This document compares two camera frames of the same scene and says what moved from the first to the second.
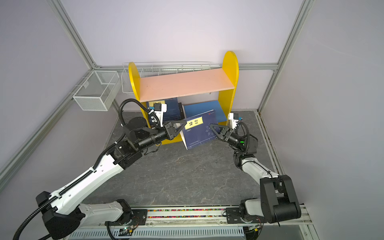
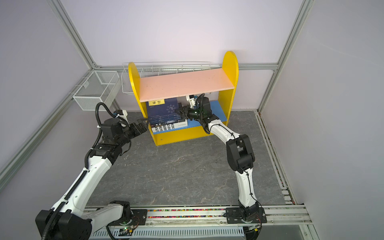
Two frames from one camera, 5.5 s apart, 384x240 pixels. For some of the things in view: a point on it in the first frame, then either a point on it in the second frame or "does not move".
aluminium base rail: x=201 y=217 does not move
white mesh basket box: x=97 y=92 does not move
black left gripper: x=170 y=130 to x=143 y=128
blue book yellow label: x=197 y=129 to x=163 y=111
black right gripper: x=226 y=134 to x=186 y=114
